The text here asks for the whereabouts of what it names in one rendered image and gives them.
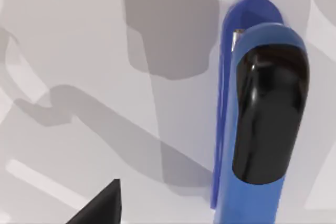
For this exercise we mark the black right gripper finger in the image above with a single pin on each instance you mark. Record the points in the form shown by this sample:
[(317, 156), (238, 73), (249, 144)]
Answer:
[(107, 205)]

